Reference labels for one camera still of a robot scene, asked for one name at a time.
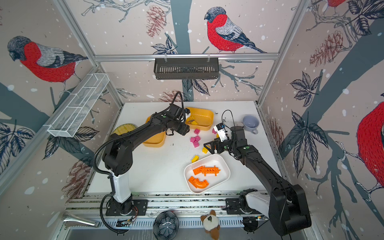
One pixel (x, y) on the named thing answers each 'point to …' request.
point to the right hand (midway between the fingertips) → (210, 143)
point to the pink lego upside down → (196, 131)
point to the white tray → (214, 160)
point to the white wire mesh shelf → (71, 115)
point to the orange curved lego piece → (197, 183)
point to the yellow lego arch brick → (194, 122)
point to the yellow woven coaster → (124, 128)
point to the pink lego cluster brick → (197, 138)
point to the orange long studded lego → (205, 170)
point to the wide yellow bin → (204, 119)
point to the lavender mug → (250, 123)
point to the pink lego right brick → (214, 131)
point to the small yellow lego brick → (195, 159)
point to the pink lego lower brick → (196, 144)
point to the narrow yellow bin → (157, 141)
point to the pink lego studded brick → (192, 139)
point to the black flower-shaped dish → (166, 226)
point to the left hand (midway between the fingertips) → (185, 127)
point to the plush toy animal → (210, 223)
